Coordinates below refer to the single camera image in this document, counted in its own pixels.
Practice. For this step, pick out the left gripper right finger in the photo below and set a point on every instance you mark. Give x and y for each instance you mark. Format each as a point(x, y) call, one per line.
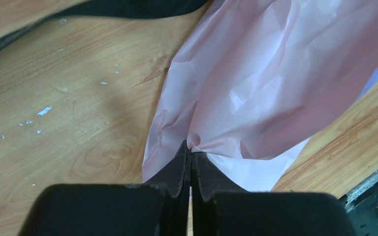
point(222, 208)

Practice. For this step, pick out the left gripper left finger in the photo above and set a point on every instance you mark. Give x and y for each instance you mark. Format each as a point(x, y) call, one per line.
point(158, 207)

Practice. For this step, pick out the pink purple wrapping paper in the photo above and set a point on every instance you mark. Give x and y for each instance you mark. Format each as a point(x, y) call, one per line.
point(257, 78)

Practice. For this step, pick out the black printed ribbon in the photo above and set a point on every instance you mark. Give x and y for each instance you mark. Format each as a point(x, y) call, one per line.
point(128, 9)

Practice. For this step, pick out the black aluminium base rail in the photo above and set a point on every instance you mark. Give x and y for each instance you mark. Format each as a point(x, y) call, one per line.
point(361, 205)

